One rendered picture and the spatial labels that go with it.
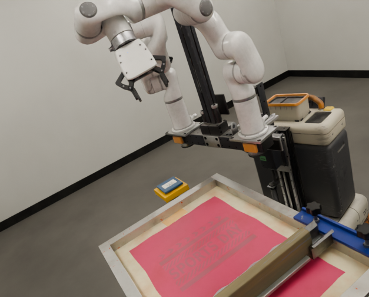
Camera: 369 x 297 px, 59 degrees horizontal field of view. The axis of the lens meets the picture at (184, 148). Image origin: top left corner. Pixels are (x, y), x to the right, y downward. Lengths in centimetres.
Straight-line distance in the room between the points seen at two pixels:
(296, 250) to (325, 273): 10
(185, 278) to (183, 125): 81
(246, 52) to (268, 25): 461
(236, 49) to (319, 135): 87
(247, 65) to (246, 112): 21
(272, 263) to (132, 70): 65
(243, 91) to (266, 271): 68
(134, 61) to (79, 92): 335
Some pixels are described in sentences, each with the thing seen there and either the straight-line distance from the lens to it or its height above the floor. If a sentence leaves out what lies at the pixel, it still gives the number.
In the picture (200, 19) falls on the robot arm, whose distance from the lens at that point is 110.
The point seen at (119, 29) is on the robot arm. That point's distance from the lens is 102.
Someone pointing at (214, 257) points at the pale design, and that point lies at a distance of 111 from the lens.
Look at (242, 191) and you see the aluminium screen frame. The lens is 129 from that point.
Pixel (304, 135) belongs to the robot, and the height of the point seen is 86.
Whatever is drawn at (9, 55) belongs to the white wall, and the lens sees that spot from 423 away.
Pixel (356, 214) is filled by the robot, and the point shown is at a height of 25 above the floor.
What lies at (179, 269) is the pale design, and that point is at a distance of 112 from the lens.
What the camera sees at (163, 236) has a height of 95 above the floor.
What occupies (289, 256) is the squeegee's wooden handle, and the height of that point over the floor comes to 104.
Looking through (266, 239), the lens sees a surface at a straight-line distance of 112.
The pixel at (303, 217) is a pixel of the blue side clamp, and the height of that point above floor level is 100.
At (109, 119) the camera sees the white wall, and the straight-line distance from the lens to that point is 444.
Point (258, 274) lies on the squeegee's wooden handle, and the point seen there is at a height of 105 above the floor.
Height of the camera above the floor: 170
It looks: 23 degrees down
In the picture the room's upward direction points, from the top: 20 degrees counter-clockwise
